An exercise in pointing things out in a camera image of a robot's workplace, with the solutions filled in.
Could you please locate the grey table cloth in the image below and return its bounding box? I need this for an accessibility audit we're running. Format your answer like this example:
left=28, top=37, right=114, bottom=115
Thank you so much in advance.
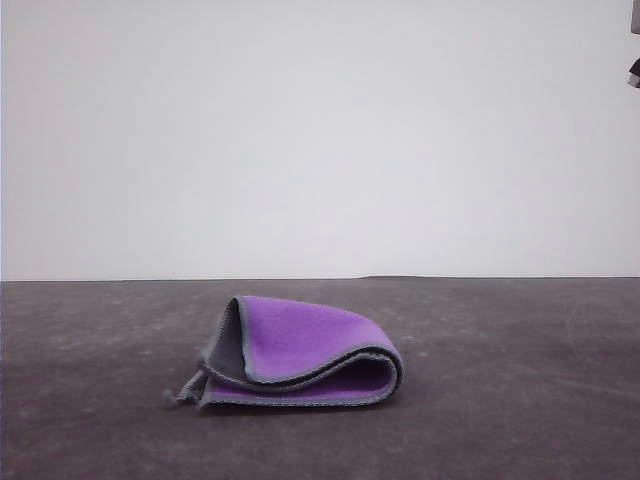
left=0, top=274, right=640, bottom=480

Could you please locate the purple towel with grey hem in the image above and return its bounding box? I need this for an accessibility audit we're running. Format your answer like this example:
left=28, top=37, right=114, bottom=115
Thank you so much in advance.
left=160, top=294, right=405, bottom=412

